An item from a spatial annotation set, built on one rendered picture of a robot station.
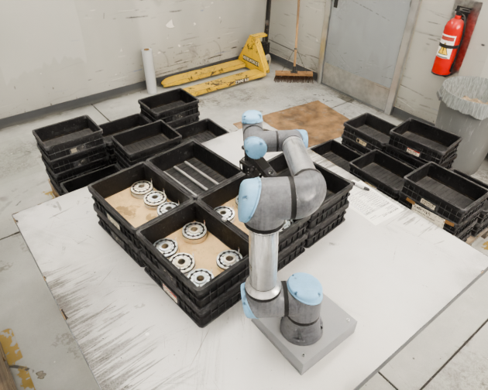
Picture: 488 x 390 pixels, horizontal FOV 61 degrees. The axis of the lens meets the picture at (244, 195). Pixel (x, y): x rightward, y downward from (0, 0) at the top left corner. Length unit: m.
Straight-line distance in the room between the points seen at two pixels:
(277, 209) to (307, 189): 0.09
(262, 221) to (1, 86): 3.81
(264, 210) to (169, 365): 0.72
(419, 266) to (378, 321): 0.37
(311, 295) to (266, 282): 0.16
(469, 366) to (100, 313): 1.88
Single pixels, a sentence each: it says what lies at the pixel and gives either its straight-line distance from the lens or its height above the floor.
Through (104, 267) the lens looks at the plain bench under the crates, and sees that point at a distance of 1.88.
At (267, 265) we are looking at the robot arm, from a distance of 1.22.
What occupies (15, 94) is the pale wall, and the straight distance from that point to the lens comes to 4.67.
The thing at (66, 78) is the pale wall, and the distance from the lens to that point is 4.74.
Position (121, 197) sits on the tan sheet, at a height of 0.83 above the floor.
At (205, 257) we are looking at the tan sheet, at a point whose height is 0.83.
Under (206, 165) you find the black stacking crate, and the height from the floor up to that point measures 0.83.
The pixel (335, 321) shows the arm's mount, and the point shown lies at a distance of 1.58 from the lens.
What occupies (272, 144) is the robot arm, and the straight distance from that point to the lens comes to 1.42.
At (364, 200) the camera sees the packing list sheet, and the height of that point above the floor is 0.70.
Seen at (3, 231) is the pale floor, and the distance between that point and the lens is 3.39.
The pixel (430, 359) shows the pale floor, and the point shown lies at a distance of 2.56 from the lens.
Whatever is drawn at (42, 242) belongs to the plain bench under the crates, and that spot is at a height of 0.70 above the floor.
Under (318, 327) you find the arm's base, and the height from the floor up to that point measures 0.82.
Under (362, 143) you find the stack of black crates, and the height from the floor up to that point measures 0.40.
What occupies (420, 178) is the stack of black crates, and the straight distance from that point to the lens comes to 2.87.
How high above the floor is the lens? 2.04
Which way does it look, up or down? 38 degrees down
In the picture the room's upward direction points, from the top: 1 degrees clockwise
